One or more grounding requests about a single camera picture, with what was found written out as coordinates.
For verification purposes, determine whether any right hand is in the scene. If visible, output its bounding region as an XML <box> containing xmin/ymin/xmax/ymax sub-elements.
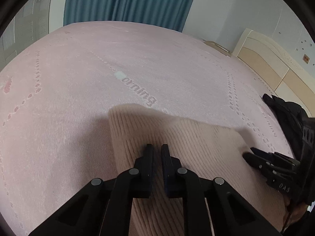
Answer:
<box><xmin>283</xmin><ymin>195</ymin><xmax>309</xmax><ymax>225</ymax></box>

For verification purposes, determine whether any blue curtain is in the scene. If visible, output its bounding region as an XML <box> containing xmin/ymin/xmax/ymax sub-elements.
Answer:
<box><xmin>64</xmin><ymin>0</ymin><xmax>193</xmax><ymax>32</ymax></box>

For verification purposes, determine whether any beige knitted sweater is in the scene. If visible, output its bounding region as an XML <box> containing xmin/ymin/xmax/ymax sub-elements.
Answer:
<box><xmin>108</xmin><ymin>104</ymin><xmax>285</xmax><ymax>235</ymax></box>

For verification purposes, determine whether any pink bed cover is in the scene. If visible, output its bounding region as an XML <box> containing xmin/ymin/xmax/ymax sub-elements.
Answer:
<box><xmin>1</xmin><ymin>21</ymin><xmax>291</xmax><ymax>235</ymax></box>

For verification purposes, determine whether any cardboard box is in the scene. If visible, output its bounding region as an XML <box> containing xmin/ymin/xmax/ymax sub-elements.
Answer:
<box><xmin>203</xmin><ymin>41</ymin><xmax>231</xmax><ymax>56</ymax></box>

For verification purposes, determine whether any white wardrobe with red decals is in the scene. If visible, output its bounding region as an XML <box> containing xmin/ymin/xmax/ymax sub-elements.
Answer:
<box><xmin>1</xmin><ymin>0</ymin><xmax>51</xmax><ymax>69</ymax></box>

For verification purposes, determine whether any cream wooden headboard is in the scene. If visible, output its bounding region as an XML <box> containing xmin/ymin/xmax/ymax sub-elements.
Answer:
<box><xmin>232</xmin><ymin>28</ymin><xmax>314</xmax><ymax>117</ymax></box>

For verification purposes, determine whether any black puffer jacket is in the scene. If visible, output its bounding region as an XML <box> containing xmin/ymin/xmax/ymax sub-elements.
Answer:
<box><xmin>262</xmin><ymin>94</ymin><xmax>314</xmax><ymax>161</ymax></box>

